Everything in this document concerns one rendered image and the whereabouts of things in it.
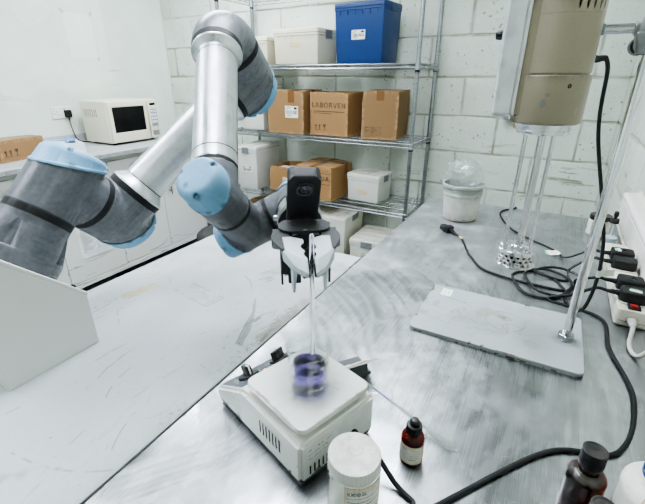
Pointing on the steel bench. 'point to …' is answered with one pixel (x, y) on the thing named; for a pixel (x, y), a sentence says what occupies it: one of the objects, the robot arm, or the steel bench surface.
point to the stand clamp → (643, 32)
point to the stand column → (606, 194)
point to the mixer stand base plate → (501, 329)
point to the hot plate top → (345, 390)
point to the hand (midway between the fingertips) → (311, 264)
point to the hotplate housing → (247, 407)
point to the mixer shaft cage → (518, 249)
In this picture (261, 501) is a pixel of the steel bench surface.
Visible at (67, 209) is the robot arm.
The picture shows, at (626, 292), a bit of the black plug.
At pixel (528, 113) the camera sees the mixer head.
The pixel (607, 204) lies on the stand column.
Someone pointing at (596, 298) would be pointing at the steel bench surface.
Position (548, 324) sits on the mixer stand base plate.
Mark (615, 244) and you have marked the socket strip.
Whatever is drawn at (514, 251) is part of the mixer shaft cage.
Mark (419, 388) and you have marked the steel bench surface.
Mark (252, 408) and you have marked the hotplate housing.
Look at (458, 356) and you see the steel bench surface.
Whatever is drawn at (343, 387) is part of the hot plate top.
